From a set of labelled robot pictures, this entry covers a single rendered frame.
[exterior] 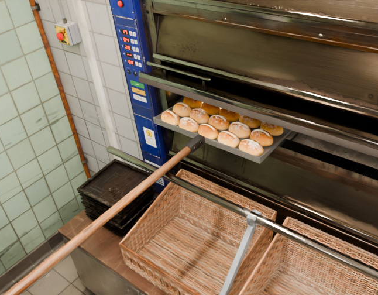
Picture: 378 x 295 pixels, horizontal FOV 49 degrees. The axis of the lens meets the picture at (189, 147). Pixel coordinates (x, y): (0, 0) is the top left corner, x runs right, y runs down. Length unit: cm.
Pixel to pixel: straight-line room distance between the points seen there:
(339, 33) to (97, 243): 152
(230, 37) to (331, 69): 40
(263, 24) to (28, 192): 186
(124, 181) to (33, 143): 74
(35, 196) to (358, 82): 209
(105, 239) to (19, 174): 76
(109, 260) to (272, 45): 127
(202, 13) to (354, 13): 57
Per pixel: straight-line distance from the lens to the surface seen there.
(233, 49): 158
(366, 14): 129
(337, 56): 141
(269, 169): 178
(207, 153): 194
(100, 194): 214
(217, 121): 174
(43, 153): 274
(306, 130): 137
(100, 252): 218
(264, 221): 138
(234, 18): 153
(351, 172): 158
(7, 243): 289
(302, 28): 141
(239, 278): 179
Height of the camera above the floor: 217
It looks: 36 degrees down
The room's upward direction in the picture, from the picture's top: 7 degrees counter-clockwise
